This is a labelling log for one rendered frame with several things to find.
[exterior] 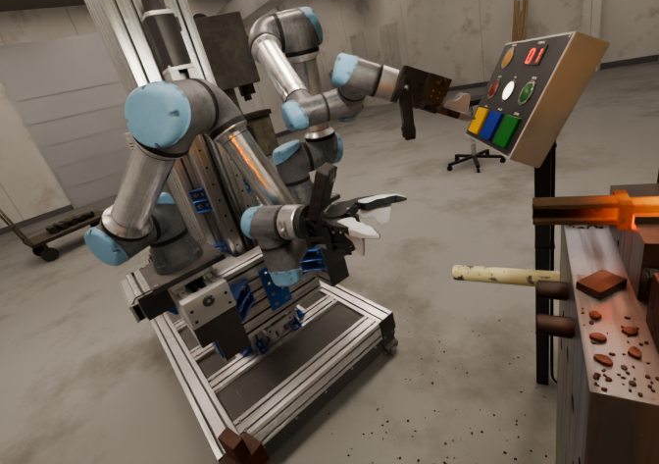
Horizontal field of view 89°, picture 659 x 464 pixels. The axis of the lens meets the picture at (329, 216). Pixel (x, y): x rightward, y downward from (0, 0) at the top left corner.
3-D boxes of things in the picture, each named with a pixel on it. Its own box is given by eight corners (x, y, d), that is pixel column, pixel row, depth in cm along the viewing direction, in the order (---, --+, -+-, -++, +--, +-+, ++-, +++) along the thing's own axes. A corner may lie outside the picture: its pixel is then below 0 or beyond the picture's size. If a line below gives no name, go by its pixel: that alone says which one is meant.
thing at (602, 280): (601, 276, 44) (601, 268, 44) (627, 286, 41) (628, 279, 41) (575, 288, 43) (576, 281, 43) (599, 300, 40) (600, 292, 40)
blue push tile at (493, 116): (488, 140, 91) (501, 113, 88) (479, 135, 98) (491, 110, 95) (494, 142, 91) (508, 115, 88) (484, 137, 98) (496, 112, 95)
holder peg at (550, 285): (536, 301, 51) (535, 286, 50) (535, 290, 53) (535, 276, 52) (569, 304, 48) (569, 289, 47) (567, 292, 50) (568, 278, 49)
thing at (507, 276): (452, 284, 99) (450, 270, 97) (455, 274, 104) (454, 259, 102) (653, 303, 76) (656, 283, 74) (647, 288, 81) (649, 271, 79)
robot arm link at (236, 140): (195, 91, 86) (300, 242, 97) (165, 97, 76) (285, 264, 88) (224, 64, 80) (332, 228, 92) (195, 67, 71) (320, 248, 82)
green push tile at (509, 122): (503, 148, 81) (519, 118, 78) (491, 142, 88) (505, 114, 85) (510, 150, 81) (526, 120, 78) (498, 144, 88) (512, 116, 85)
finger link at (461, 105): (488, 100, 78) (451, 87, 77) (477, 125, 80) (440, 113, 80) (483, 99, 81) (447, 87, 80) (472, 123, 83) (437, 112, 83)
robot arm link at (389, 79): (374, 98, 79) (372, 96, 86) (392, 104, 79) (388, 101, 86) (384, 65, 76) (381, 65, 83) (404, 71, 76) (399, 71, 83)
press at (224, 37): (274, 146, 842) (233, 18, 733) (301, 146, 738) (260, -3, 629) (217, 167, 766) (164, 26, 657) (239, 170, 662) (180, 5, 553)
